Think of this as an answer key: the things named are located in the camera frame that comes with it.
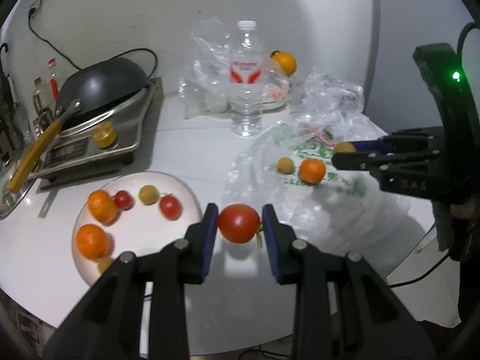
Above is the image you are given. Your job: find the stainless induction cooker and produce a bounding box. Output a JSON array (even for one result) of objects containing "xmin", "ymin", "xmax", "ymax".
[{"xmin": 28, "ymin": 77, "xmax": 164, "ymax": 190}]

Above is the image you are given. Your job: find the large orange with leaf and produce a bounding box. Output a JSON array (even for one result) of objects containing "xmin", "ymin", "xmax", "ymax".
[{"xmin": 270, "ymin": 50, "xmax": 297, "ymax": 77}]

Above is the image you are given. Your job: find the crumpled clear plastic bag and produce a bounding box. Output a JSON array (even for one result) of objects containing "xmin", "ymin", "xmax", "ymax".
[{"xmin": 289, "ymin": 69, "xmax": 384, "ymax": 143}]

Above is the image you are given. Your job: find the black umbrella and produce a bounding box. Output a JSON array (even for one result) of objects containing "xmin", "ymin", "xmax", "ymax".
[{"xmin": 1, "ymin": 42, "xmax": 18, "ymax": 106}]

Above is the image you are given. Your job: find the grey refrigerator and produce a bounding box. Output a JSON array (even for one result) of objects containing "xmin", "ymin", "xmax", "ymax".
[{"xmin": 366, "ymin": 0, "xmax": 473, "ymax": 133}]

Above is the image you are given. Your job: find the printed plastic fruit bag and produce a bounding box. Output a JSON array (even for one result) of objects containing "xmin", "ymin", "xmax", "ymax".
[{"xmin": 223, "ymin": 119, "xmax": 412, "ymax": 255}]

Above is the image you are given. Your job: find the red cherry tomato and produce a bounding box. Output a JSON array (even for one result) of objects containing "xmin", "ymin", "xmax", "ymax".
[
  {"xmin": 217, "ymin": 203, "xmax": 262, "ymax": 244},
  {"xmin": 159, "ymin": 194, "xmax": 182, "ymax": 221},
  {"xmin": 114, "ymin": 190, "xmax": 134, "ymax": 211}
]

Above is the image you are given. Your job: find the clear water bottle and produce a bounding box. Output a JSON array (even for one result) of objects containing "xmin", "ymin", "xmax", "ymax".
[{"xmin": 229, "ymin": 20, "xmax": 264, "ymax": 137}]

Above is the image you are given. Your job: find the red label sauce bottle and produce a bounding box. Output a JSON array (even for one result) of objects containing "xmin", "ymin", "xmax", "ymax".
[{"xmin": 46, "ymin": 58, "xmax": 68, "ymax": 100}]

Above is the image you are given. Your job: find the mandarin orange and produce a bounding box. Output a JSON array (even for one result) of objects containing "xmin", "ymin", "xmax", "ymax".
[
  {"xmin": 76, "ymin": 224, "xmax": 112, "ymax": 261},
  {"xmin": 87, "ymin": 189, "xmax": 118, "ymax": 225},
  {"xmin": 298, "ymin": 158, "xmax": 326, "ymax": 185}
]

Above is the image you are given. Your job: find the cooking oil bottle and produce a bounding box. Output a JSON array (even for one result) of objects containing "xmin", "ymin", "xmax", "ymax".
[{"xmin": 32, "ymin": 77, "xmax": 52, "ymax": 119}]

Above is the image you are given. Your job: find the yellow cherry tomato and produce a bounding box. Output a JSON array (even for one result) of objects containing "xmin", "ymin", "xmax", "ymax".
[
  {"xmin": 333, "ymin": 141, "xmax": 356, "ymax": 155},
  {"xmin": 138, "ymin": 184, "xmax": 160, "ymax": 206},
  {"xmin": 277, "ymin": 157, "xmax": 295, "ymax": 175},
  {"xmin": 97, "ymin": 256, "xmax": 114, "ymax": 275}
]

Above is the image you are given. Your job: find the white round plate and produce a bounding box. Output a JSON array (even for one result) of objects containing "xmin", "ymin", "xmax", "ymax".
[{"xmin": 70, "ymin": 170, "xmax": 203, "ymax": 290}]

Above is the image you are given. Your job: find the white plate with bag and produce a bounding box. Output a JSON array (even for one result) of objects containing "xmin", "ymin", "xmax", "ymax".
[{"xmin": 262, "ymin": 79, "xmax": 290, "ymax": 111}]

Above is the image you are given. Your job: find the left wall socket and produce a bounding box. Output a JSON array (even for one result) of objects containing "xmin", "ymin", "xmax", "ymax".
[{"xmin": 28, "ymin": 0, "xmax": 43, "ymax": 19}]

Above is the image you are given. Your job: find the black wok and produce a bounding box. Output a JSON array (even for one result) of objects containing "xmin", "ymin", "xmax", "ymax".
[{"xmin": 6, "ymin": 58, "xmax": 151, "ymax": 194}]

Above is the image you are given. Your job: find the black cooker power cable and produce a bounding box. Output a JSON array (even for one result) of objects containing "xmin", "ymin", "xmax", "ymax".
[{"xmin": 26, "ymin": 5, "xmax": 160, "ymax": 80}]

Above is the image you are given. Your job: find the steel pot lid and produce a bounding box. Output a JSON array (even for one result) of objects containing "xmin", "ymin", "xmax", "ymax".
[{"xmin": 0, "ymin": 145, "xmax": 44, "ymax": 221}]

